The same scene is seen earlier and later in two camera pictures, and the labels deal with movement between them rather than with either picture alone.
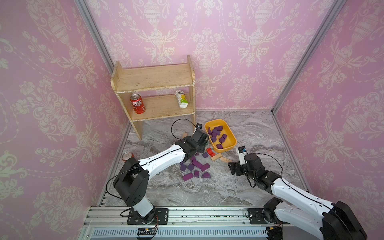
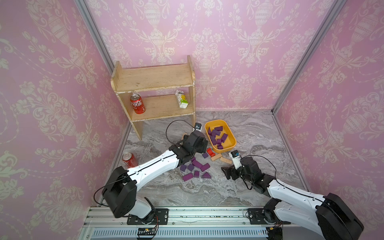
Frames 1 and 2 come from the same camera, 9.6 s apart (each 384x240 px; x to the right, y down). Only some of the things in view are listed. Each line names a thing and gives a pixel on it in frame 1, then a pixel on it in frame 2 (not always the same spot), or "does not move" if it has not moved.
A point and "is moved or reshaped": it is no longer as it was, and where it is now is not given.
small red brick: [210, 152] does not move
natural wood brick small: [216, 156] does not move
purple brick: [222, 140] is moved or reshaped
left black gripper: [202, 148] does not move
